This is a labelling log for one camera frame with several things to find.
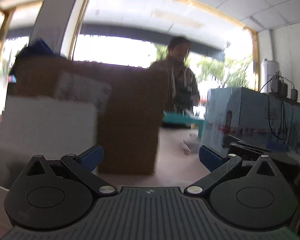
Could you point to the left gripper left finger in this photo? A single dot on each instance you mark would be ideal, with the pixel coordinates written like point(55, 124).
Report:
point(53, 194)

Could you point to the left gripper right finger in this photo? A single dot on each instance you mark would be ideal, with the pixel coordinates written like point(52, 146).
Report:
point(251, 195)

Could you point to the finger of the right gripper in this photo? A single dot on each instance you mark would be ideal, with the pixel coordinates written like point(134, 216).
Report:
point(252, 153)

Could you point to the light blue cardboard box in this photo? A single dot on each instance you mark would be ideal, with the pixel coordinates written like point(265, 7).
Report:
point(258, 119)

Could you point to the crumpled white paper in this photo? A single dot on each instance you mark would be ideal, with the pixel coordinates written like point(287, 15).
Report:
point(191, 144)

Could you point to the teal flat box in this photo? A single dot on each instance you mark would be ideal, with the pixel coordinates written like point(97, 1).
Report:
point(176, 118)

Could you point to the white foam board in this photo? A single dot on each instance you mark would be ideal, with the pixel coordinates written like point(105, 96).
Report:
point(43, 126)

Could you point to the person in plaid jacket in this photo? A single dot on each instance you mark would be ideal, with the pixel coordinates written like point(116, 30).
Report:
point(180, 77)

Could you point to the black power adapters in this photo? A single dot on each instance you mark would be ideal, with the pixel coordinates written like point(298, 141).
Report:
point(280, 88)

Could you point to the brown cardboard box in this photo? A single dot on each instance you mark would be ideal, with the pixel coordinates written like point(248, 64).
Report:
point(128, 129)

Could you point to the blue cloth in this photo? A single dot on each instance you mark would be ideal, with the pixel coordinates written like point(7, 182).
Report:
point(38, 48)

